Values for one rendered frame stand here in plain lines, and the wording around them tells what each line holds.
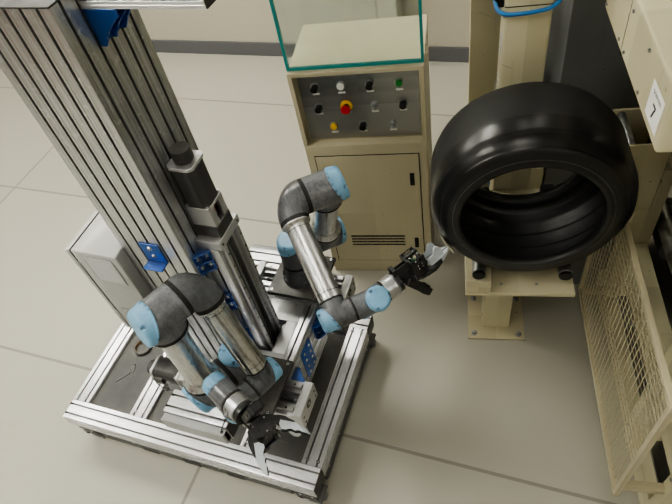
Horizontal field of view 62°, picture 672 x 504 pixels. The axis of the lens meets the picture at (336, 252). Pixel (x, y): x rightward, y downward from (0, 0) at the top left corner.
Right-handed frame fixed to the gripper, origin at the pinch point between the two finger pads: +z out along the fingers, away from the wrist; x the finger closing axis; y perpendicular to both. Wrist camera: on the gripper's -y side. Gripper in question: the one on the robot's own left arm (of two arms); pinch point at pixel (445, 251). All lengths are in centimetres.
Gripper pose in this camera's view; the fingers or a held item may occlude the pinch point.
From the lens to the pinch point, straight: 186.6
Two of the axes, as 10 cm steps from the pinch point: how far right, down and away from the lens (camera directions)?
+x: -4.2, -3.5, 8.4
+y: -4.3, -7.4, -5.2
